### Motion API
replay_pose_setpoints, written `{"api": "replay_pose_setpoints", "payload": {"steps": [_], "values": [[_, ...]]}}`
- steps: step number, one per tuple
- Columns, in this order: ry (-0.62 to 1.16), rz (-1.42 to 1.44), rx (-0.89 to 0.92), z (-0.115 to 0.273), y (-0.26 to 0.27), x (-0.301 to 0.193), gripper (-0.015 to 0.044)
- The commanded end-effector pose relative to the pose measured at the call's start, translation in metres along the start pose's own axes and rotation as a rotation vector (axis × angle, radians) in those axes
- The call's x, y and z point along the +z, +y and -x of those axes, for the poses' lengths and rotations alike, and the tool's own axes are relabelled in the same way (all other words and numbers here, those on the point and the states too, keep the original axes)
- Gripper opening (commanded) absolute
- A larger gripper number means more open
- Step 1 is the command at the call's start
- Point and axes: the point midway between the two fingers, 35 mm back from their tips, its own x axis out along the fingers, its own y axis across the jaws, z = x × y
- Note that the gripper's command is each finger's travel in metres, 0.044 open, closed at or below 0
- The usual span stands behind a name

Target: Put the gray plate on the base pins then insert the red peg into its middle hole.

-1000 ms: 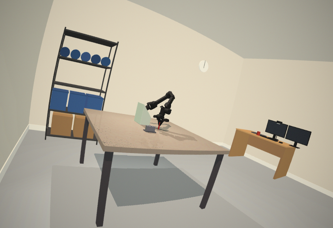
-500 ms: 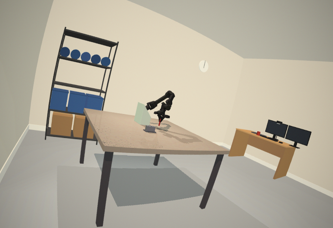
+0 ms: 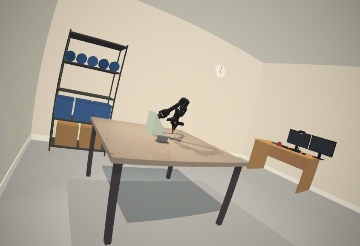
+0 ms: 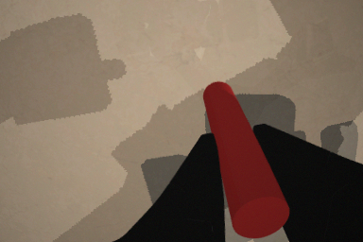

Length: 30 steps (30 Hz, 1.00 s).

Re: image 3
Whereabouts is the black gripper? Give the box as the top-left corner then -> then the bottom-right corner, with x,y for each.
170,115 -> 184,130

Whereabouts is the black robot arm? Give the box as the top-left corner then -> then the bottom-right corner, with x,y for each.
157,97 -> 190,122

